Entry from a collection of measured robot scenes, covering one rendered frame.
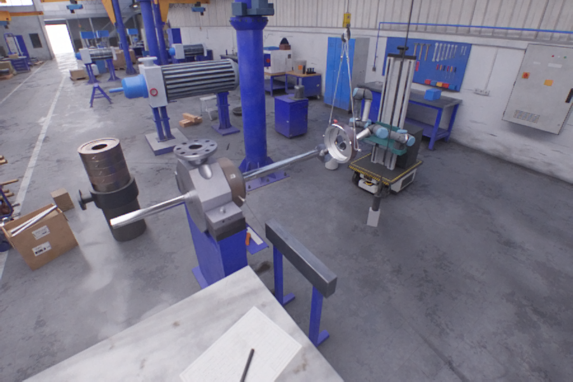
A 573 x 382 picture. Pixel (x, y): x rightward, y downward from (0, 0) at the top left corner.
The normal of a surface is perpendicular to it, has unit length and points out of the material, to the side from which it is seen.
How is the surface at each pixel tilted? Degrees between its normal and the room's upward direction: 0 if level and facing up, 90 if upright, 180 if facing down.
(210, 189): 45
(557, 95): 90
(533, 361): 0
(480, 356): 0
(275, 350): 0
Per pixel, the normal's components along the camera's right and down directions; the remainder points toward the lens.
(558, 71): -0.81, 0.28
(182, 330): 0.00, -0.88
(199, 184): 0.43, -0.35
